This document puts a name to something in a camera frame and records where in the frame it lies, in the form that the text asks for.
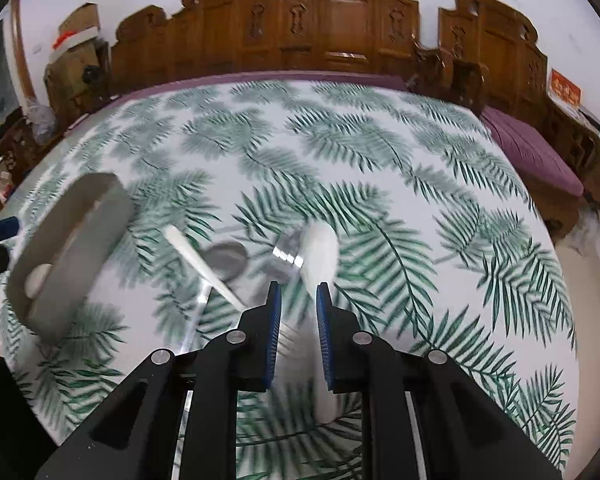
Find leaf print tablecloth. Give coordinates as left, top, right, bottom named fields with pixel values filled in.
left=0, top=80, right=581, bottom=480

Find carved wooden sofa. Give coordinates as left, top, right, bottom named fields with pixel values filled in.
left=45, top=0, right=487, bottom=112

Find red gift box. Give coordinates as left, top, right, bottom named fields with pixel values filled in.
left=550, top=68, right=582, bottom=106

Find grey metal tray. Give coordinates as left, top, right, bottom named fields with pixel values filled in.
left=6, top=172, right=135, bottom=341

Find wooden chair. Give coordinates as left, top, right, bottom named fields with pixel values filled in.
left=0, top=117, right=46, bottom=223

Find carved wooden armchair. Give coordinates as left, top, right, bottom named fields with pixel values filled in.
left=437, top=0, right=600, bottom=242

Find crumpled plastic bag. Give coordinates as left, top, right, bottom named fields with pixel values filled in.
left=27, top=101, right=61, bottom=144

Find black fan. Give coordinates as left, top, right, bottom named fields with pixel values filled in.
left=82, top=64, right=106, bottom=89

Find clear plastic bag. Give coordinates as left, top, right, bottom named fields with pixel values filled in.
left=562, top=205, right=600, bottom=261

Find large cardboard box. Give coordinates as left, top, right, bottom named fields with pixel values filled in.
left=45, top=42, right=107, bottom=112

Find small cardboard box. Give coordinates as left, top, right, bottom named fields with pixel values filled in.
left=54, top=2, right=101, bottom=52

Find purple armchair cushion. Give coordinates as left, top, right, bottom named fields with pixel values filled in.
left=480, top=106, right=586, bottom=199

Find glass door with wooden frame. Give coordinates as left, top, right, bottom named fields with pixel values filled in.
left=0, top=0, right=37, bottom=127

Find wooden chopstick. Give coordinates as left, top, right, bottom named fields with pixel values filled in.
left=180, top=282, right=214, bottom=361

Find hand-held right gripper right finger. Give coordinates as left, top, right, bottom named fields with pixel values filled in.
left=316, top=281, right=564, bottom=480

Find wooden side table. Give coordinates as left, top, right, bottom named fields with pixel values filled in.
left=545, top=94, right=600, bottom=222

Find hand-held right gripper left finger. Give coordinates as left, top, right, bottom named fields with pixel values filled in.
left=34, top=280, right=283, bottom=480

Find metal fork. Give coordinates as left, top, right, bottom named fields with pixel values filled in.
left=272, top=232, right=306, bottom=282

